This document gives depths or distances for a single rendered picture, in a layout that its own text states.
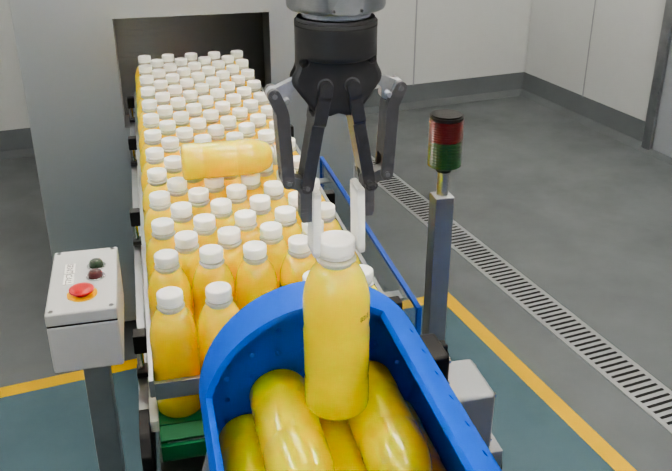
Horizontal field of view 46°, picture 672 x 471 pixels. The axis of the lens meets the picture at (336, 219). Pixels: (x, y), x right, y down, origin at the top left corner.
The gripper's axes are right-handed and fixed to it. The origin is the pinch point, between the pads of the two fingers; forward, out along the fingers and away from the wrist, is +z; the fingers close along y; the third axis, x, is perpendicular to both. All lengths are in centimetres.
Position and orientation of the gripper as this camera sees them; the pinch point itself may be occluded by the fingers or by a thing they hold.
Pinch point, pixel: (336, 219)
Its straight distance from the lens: 79.7
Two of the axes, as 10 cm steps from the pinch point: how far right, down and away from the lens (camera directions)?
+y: 9.7, -1.0, 2.2
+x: -2.4, -4.1, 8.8
